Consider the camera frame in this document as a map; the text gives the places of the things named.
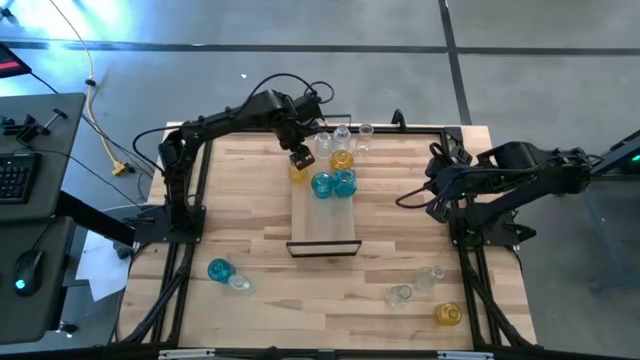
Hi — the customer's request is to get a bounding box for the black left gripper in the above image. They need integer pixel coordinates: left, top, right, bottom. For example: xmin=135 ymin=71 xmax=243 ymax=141
xmin=274 ymin=120 xmax=317 ymax=172

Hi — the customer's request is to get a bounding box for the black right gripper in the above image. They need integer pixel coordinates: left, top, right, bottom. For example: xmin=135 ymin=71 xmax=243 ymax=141
xmin=427 ymin=163 xmax=477 ymax=224

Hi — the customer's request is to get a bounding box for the clear ribbed glass jar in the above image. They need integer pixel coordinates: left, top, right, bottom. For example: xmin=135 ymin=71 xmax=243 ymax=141
xmin=313 ymin=132 xmax=335 ymax=159

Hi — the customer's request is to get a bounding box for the teal embossed glass vase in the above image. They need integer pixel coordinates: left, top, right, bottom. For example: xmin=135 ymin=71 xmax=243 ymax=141
xmin=333 ymin=168 xmax=358 ymax=198
xmin=207 ymin=257 xmax=236 ymax=284
xmin=310 ymin=171 xmax=335 ymax=200

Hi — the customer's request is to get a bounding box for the clear ribbed glass bottle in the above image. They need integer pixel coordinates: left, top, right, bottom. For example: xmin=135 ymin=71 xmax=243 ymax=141
xmin=332 ymin=123 xmax=353 ymax=151

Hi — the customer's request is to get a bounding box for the clear narrow-neck glass vase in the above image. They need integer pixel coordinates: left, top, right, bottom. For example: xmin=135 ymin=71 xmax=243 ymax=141
xmin=412 ymin=264 xmax=446 ymax=292

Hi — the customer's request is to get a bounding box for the tall clear glass vase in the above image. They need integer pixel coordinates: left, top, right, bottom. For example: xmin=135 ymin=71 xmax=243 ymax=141
xmin=353 ymin=122 xmax=375 ymax=157

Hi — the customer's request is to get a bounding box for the small clear glass vase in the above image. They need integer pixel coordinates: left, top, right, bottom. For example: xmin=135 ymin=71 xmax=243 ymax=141
xmin=384 ymin=283 xmax=414 ymax=309
xmin=227 ymin=272 xmax=255 ymax=296

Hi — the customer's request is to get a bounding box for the blue grey metal cart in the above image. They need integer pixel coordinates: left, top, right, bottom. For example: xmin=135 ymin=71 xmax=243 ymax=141
xmin=584 ymin=128 xmax=640 ymax=294

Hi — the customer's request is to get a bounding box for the black desk beam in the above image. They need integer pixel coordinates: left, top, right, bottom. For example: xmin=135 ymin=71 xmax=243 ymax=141
xmin=54 ymin=189 xmax=137 ymax=247

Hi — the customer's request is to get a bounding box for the white paper sheet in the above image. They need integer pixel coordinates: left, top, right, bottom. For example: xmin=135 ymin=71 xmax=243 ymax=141
xmin=74 ymin=229 xmax=132 ymax=303

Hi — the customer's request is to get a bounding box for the dark grey desk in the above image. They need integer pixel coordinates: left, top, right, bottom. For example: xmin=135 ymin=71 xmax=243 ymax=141
xmin=0 ymin=215 xmax=76 ymax=346
xmin=0 ymin=92 xmax=87 ymax=224

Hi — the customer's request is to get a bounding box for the black desk clamp stand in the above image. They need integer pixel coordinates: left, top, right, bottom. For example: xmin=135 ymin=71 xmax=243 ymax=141
xmin=0 ymin=107 xmax=69 ymax=146

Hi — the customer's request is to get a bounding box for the black keyboard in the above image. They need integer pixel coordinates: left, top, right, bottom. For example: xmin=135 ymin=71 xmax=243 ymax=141
xmin=0 ymin=152 xmax=44 ymax=205

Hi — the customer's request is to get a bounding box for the black computer mouse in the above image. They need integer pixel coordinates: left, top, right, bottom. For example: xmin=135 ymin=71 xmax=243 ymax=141
xmin=12 ymin=248 xmax=45 ymax=299

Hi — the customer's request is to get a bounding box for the black device red display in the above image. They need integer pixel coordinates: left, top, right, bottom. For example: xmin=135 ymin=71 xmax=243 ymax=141
xmin=0 ymin=42 xmax=32 ymax=80

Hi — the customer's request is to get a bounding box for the wooden tray with metal handles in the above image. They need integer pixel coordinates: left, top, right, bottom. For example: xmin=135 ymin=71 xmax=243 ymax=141
xmin=286 ymin=113 xmax=363 ymax=259

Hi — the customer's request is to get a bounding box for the black aluminium table frame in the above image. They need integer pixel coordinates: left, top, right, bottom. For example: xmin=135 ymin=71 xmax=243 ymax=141
xmin=107 ymin=122 xmax=539 ymax=351

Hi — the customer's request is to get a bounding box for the silver corner bracket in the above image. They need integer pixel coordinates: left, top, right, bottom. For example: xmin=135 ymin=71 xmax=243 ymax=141
xmin=437 ymin=350 xmax=495 ymax=360
xmin=158 ymin=348 xmax=216 ymax=360

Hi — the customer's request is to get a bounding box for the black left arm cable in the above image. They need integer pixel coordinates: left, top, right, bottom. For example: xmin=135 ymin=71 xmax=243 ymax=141
xmin=132 ymin=73 xmax=335 ymax=175

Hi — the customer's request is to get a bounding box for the yellow floor cable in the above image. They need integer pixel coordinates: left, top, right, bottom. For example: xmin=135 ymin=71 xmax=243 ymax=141
xmin=47 ymin=0 xmax=132 ymax=177

